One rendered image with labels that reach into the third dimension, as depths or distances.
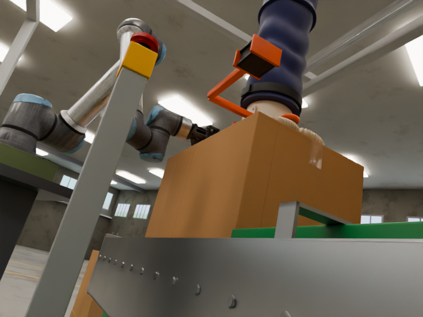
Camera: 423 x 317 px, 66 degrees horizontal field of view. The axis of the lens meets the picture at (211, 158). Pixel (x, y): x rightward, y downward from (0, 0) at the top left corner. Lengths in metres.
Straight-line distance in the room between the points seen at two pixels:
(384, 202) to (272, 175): 9.61
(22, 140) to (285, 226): 1.31
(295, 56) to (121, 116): 0.75
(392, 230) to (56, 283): 0.54
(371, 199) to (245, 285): 10.15
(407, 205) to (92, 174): 9.81
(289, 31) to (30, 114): 1.12
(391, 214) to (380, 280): 9.97
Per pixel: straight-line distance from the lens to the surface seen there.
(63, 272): 0.67
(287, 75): 1.21
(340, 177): 0.97
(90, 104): 1.63
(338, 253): 0.28
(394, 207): 10.26
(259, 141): 0.79
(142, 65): 0.78
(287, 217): 0.39
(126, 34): 1.47
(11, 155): 1.51
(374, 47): 4.00
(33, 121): 1.60
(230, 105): 1.07
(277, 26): 1.34
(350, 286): 0.27
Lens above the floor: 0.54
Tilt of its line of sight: 20 degrees up
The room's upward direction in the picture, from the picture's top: 14 degrees clockwise
